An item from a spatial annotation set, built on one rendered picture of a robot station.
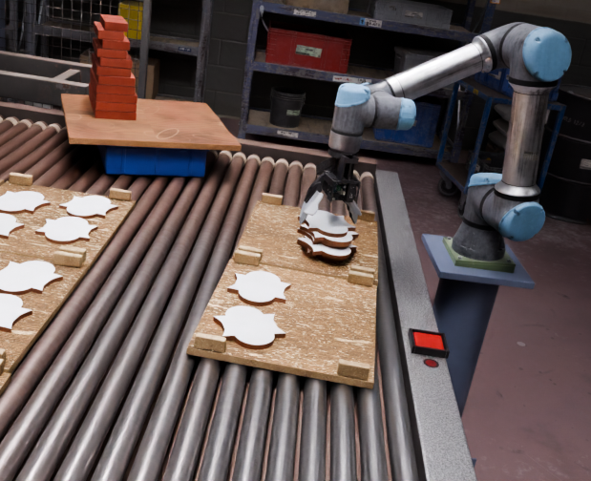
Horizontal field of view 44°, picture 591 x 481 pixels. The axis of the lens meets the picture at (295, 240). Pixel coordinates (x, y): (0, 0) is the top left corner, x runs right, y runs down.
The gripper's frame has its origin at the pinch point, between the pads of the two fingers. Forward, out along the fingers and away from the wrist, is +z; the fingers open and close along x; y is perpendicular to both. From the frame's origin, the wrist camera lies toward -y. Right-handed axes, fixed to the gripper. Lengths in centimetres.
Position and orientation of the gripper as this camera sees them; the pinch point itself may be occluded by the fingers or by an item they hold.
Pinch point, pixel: (327, 223)
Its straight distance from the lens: 185.5
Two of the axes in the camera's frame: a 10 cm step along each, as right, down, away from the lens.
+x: 9.3, -0.1, 3.7
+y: 3.4, 4.2, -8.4
